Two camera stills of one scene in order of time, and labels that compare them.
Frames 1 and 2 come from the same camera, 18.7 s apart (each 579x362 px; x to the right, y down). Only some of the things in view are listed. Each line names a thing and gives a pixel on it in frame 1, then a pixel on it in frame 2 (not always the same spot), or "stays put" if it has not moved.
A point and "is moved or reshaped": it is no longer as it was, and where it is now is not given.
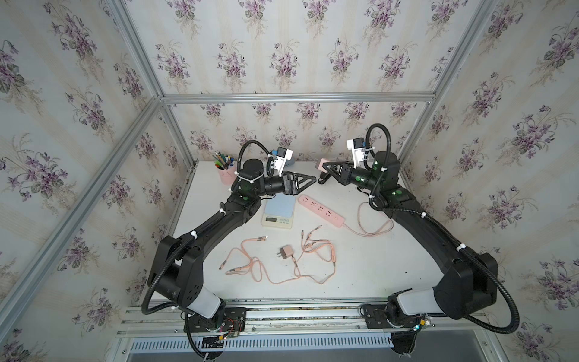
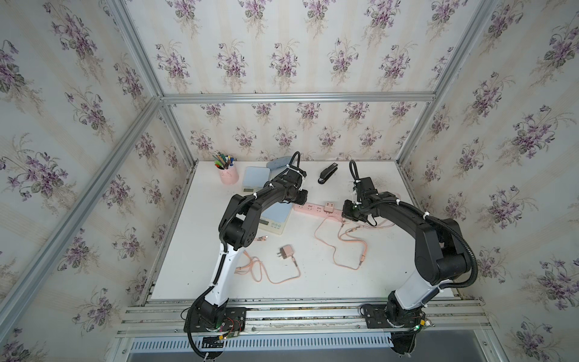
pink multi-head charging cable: x=313 y=244 -> x=365 y=246
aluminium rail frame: x=311 y=316 stays put
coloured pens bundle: x=222 y=161 stays put
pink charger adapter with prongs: x=286 y=251 stays put
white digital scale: x=279 y=211 is moved or reshaped
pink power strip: x=321 y=210 is moved or reshaped
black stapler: x=323 y=177 stays put
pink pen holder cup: x=228 y=175 stays put
